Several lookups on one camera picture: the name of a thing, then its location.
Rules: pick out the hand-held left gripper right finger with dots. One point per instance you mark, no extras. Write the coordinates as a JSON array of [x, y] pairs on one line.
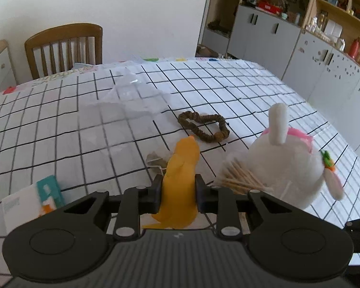
[[200, 193]]

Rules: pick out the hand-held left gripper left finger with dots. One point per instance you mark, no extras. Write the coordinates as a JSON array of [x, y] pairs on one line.
[[157, 193]]

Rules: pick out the brown scrunchie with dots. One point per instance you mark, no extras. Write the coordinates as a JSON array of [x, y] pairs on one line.
[[183, 118]]

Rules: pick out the white plush rabbit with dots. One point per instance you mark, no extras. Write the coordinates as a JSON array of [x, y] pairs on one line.
[[287, 168]]

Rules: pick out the small tea bag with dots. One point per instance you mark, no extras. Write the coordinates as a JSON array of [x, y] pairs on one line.
[[156, 159]]

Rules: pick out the bundle of toothpicks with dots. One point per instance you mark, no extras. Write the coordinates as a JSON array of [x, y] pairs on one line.
[[236, 177]]

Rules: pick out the clear plastic bag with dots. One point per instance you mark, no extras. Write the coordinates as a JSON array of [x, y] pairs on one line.
[[129, 108]]

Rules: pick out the black checked white tablecloth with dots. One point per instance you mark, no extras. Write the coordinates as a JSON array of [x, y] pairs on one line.
[[227, 90]]

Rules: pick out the white flat box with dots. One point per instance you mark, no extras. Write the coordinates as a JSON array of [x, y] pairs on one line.
[[21, 207]]

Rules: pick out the light blue cloth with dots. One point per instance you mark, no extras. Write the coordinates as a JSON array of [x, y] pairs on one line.
[[83, 67]]

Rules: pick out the red bottle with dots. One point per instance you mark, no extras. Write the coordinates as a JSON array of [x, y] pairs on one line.
[[354, 49]]

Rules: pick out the brown wooden chair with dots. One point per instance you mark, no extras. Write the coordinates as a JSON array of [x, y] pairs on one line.
[[63, 33]]

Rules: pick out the red box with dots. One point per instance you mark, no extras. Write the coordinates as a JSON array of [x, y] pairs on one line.
[[269, 6]]

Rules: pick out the wooden top side cabinet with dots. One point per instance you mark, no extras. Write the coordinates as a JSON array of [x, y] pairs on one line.
[[0, 66]]

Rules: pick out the grey wooden wall cabinet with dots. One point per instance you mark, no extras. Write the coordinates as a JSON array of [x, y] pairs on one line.
[[257, 36]]

